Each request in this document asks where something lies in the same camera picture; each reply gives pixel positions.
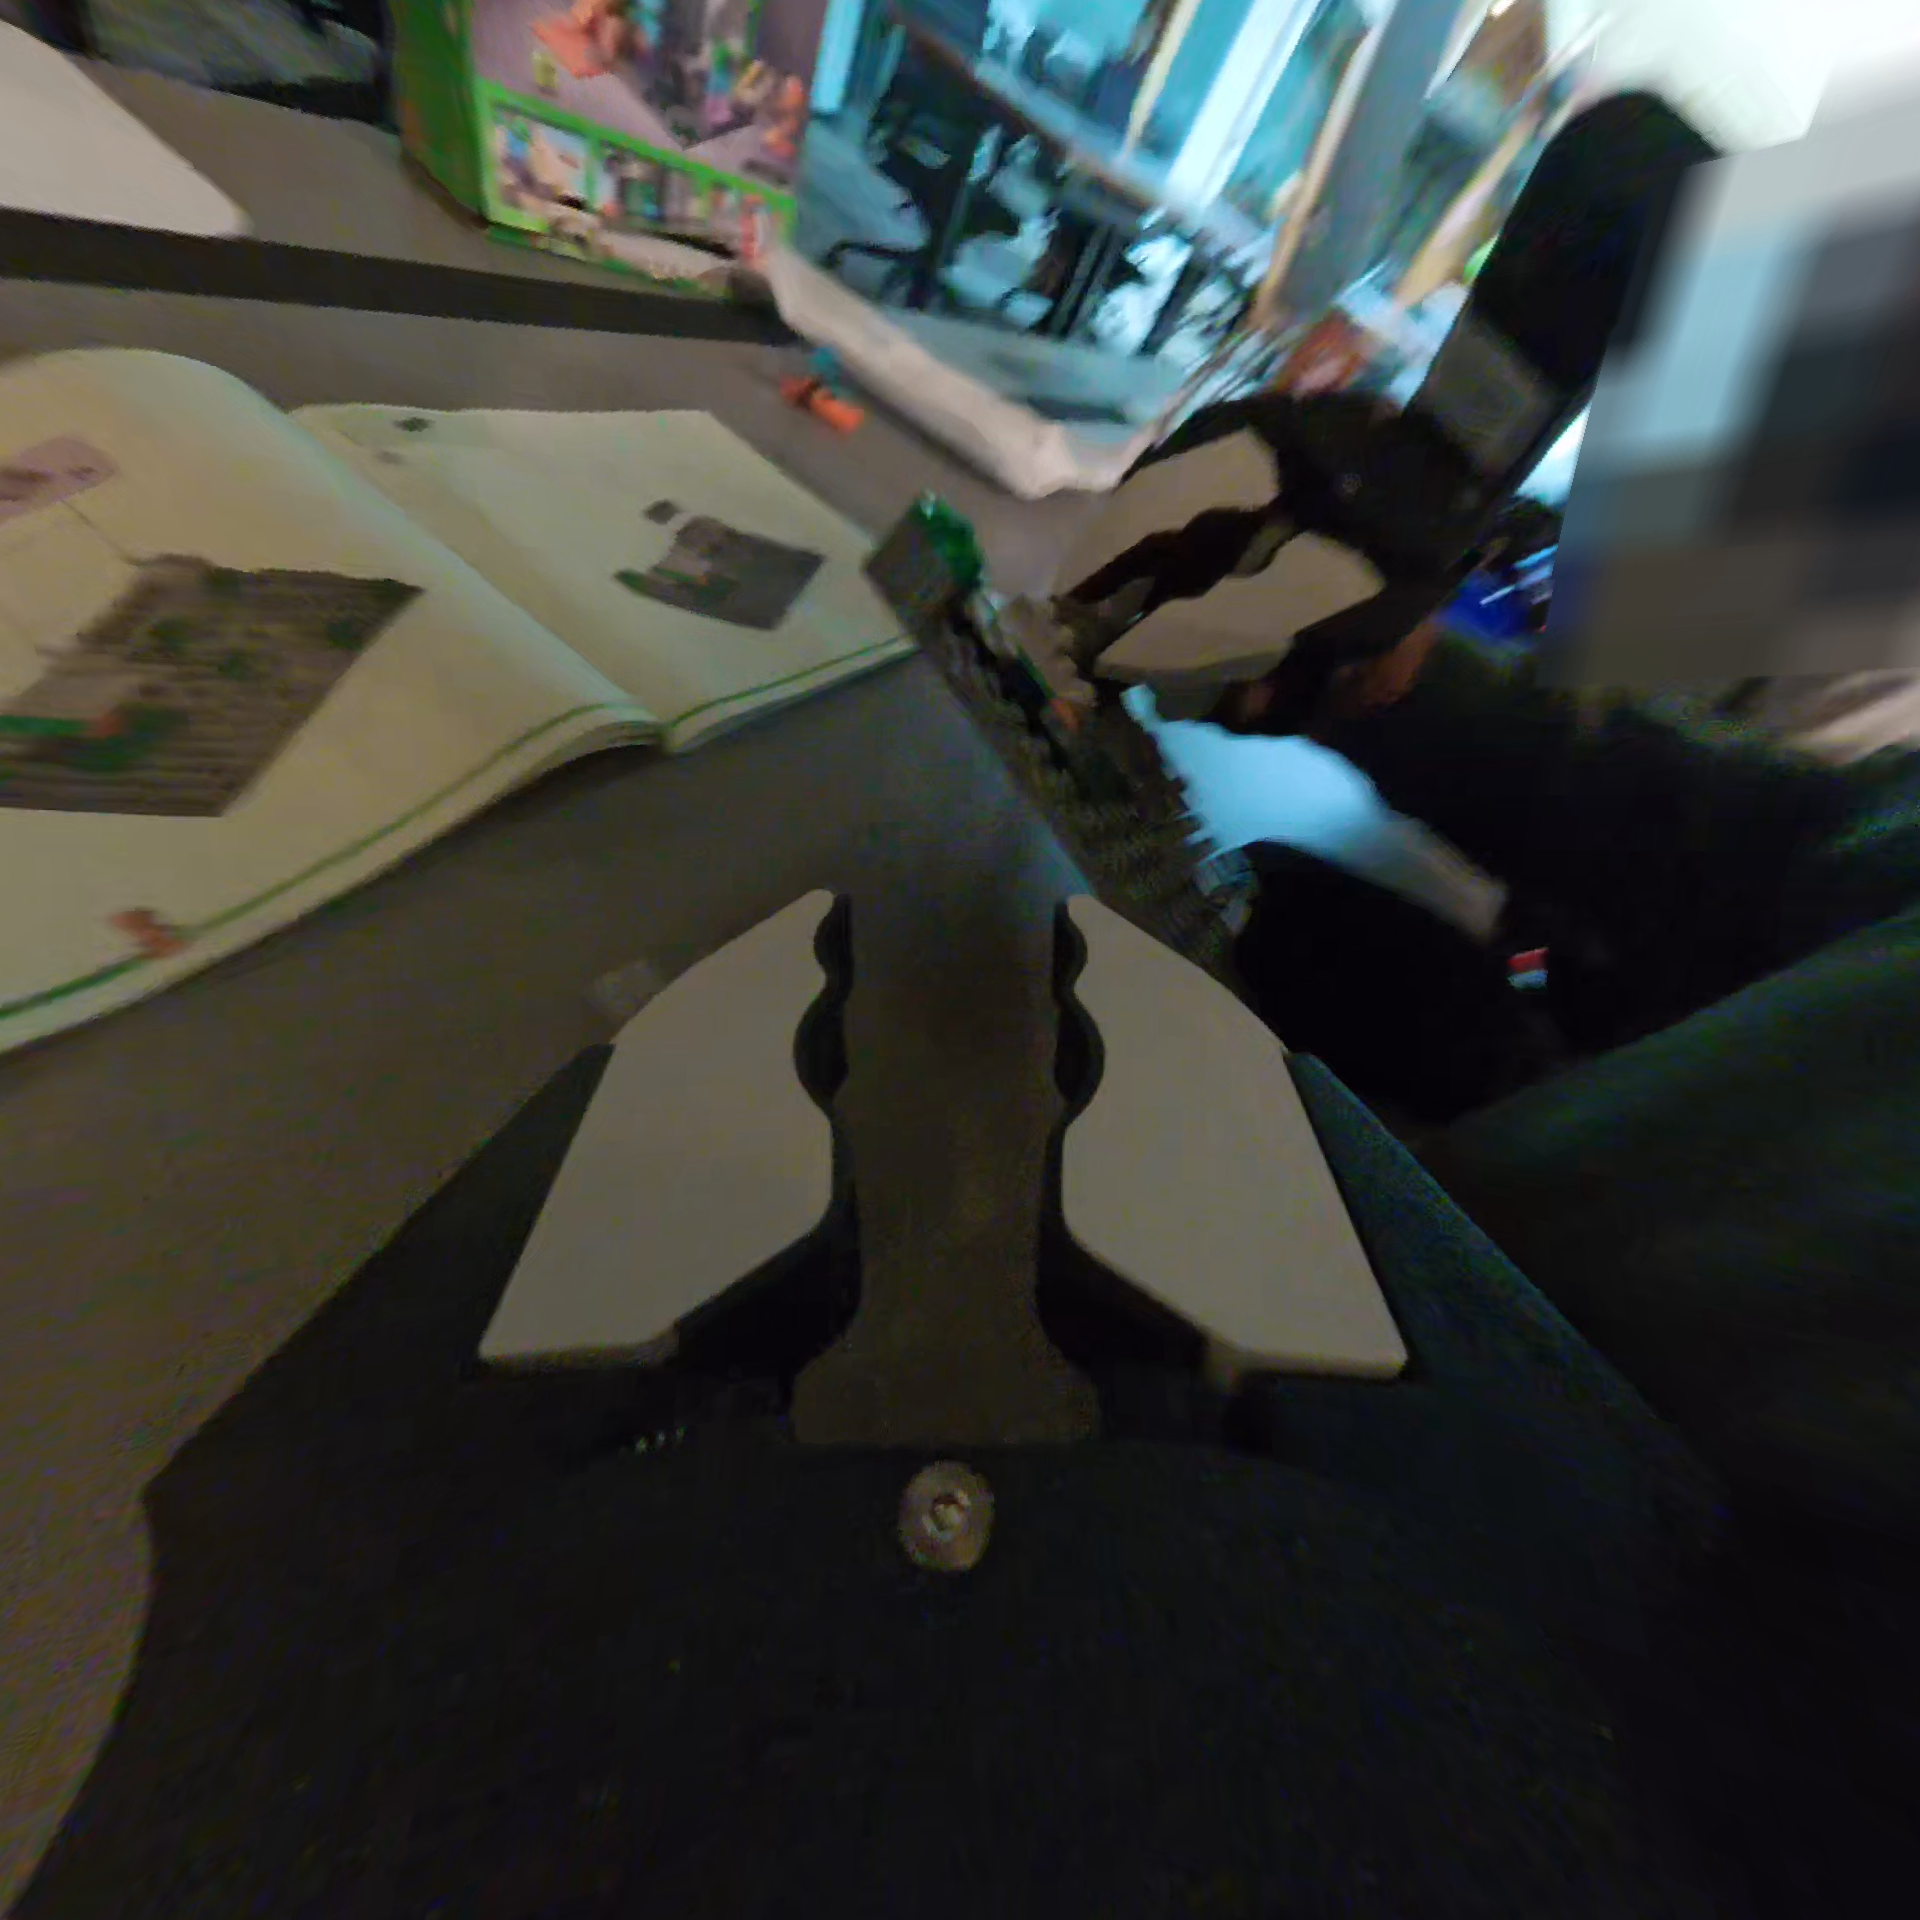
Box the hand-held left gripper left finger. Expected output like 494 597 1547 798
476 887 859 1368

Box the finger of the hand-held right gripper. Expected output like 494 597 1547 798
1053 426 1290 601
1092 532 1391 683

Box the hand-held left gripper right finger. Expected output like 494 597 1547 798
1045 893 1412 1388

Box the grey toy brick build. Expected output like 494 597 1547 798
862 492 1260 983

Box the grey desk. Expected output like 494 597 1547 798
0 59 1517 1920

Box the white plastic bag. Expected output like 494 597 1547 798
767 251 1190 499

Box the black office chair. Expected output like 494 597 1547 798
823 120 1051 318

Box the open instruction booklet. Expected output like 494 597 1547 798
0 348 920 1055

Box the green toy brick box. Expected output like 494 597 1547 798
390 0 807 297

